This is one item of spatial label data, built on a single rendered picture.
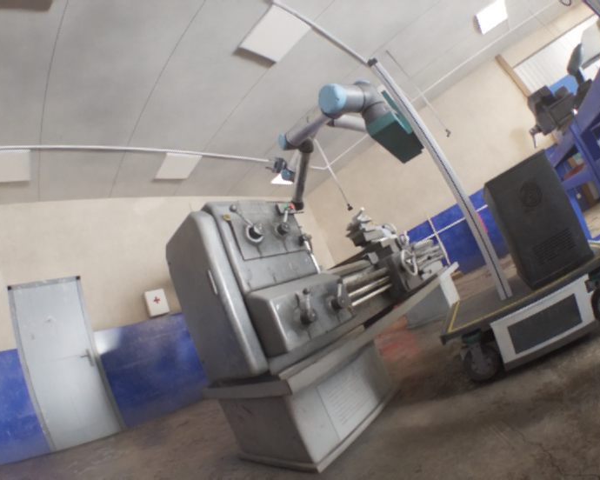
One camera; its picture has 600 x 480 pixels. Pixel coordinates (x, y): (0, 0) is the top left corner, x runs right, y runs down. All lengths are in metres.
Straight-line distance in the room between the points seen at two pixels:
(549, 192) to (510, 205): 0.19
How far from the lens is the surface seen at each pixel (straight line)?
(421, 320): 3.46
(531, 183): 1.42
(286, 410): 1.30
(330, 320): 1.39
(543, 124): 1.58
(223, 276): 1.27
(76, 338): 4.30
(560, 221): 1.43
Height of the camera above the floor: 0.67
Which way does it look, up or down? 13 degrees up
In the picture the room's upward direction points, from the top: 23 degrees counter-clockwise
